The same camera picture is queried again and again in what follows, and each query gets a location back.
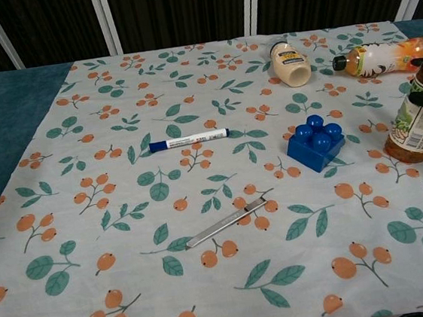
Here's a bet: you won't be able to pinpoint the brown tea bottle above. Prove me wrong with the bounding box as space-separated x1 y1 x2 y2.
374 53 423 166

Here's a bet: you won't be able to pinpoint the orange juice bottle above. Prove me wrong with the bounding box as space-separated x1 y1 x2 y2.
330 36 423 82

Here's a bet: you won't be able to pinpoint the cream mayonnaise squeeze bottle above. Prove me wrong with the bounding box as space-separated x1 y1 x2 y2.
267 36 313 90

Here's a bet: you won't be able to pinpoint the blue toy building block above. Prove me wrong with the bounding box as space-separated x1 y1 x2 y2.
282 111 350 177

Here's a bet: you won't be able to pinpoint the blue white marker pen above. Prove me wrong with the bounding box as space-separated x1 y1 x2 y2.
147 126 233 154

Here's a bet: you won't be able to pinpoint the dark folding screen white frames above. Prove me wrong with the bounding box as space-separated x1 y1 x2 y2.
0 0 423 72

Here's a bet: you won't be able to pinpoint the floral print tablecloth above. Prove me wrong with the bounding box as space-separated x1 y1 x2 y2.
0 17 423 317

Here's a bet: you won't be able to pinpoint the teal table cover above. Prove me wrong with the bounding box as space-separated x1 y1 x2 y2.
0 17 423 230

